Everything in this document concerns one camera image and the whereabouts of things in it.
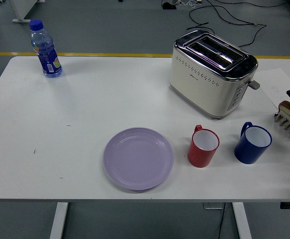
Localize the grey toaster lever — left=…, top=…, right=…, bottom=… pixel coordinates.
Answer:
left=246, top=79, right=261, bottom=90

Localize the purple round plate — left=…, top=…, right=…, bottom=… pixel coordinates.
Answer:
left=102, top=127, right=175, bottom=191

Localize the metal toast rack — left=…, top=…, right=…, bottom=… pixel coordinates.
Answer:
left=274, top=112, right=290, bottom=139

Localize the blue mug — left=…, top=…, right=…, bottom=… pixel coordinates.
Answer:
left=234, top=121, right=273, bottom=164

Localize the cream and chrome toaster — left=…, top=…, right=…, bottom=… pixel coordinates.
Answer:
left=169, top=29, right=259, bottom=120

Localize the red mug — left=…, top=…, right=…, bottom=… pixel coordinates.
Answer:
left=187, top=124, right=220, bottom=168

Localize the white table leg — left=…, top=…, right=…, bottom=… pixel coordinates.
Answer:
left=232, top=202, right=252, bottom=239
left=49, top=202, right=69, bottom=239

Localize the water bottle with blue label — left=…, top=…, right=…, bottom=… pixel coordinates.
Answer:
left=29, top=19, right=63, bottom=79

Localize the white background desk leg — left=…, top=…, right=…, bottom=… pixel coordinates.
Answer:
left=11, top=0, right=46, bottom=23

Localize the long black floor cable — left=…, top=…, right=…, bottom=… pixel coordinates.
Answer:
left=205, top=0, right=267, bottom=48

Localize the black floor cable with plug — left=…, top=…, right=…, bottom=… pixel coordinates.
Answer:
left=186, top=7, right=216, bottom=33

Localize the clear bracket under table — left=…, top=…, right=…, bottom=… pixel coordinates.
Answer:
left=203, top=203, right=225, bottom=210

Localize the white wire bundle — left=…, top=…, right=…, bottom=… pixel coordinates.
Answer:
left=178, top=0, right=202, bottom=6

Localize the black cable under table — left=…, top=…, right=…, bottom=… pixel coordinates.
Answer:
left=218, top=203, right=225, bottom=239

